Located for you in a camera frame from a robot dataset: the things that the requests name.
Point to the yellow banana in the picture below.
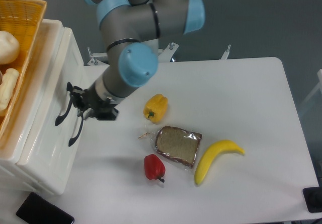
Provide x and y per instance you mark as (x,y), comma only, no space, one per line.
(213,151)

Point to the orange woven basket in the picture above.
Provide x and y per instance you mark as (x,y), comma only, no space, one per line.
(21,18)

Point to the long white bread roll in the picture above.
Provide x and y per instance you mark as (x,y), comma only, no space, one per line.
(8,84)

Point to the yellow bell pepper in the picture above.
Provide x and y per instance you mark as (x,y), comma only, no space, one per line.
(155,108)

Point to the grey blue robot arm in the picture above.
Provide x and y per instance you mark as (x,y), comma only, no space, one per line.
(126,26)

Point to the bread slice in plastic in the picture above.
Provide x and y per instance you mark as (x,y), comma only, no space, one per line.
(176,145)

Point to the round white bun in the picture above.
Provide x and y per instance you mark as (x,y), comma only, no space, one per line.
(10,48)

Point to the red bell pepper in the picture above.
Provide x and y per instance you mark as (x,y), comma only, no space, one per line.
(154,168)

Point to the white drawer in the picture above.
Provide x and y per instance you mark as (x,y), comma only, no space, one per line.
(51,158)
(68,58)

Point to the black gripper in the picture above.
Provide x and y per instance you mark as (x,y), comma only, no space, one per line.
(102,110)

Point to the black device at edge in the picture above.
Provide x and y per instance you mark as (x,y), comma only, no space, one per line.
(312,196)

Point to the black smartphone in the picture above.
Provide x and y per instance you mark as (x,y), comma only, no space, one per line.
(36,209)

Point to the white drawer cabinet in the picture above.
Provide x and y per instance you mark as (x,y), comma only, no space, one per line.
(23,115)

